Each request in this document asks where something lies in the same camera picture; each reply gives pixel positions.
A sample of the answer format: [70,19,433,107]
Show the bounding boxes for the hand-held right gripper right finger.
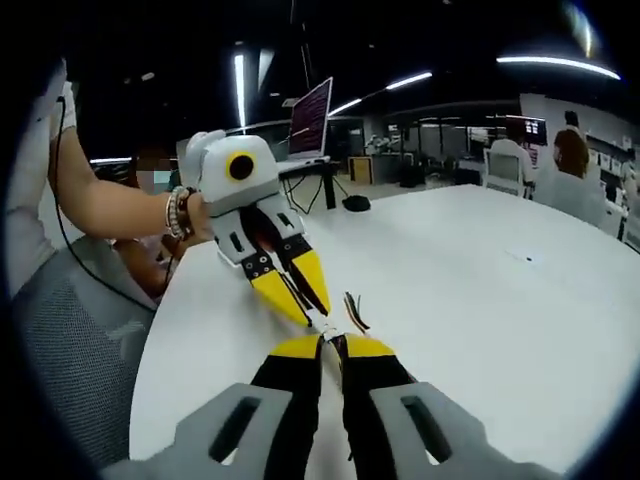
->
[340,333,562,480]

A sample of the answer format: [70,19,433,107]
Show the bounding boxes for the grey mesh office chair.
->
[11,234,167,472]

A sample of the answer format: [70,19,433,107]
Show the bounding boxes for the JST connector with coloured wires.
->
[324,290,373,352]

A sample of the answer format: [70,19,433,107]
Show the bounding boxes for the person's white garment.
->
[3,97,57,297]

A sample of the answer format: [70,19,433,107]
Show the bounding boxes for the wooden box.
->
[347,155,374,184]

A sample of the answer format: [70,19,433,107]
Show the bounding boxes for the beaded wrist bracelets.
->
[163,184,198,241]

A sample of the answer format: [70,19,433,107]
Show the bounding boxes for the thin black cable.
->
[53,94,158,313]

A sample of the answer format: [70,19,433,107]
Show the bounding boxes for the person's left hand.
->
[185,192,217,244]

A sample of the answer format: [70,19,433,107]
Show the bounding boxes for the white office chair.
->
[483,149,532,199]

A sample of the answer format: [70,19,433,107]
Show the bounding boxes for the open silver laptop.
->
[276,75,335,174]

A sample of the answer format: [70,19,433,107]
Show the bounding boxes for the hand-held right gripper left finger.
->
[102,333,325,480]

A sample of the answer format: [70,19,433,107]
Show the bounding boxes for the long ceiling light strip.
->
[495,55,622,82]

